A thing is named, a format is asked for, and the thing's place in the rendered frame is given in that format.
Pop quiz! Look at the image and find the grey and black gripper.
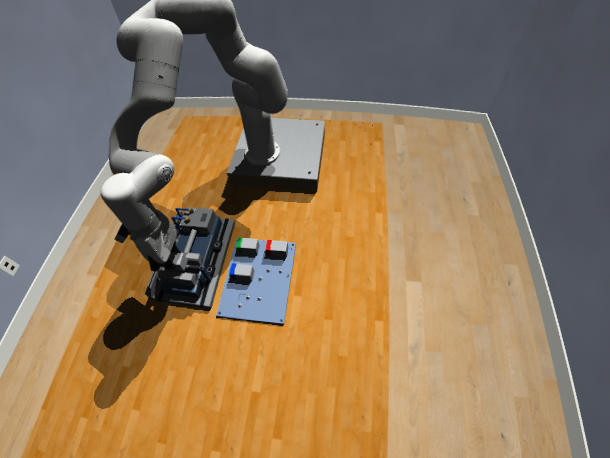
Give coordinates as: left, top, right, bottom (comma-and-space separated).
134, 209, 181, 271

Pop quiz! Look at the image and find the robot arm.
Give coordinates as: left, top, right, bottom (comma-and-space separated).
101, 0, 288, 243

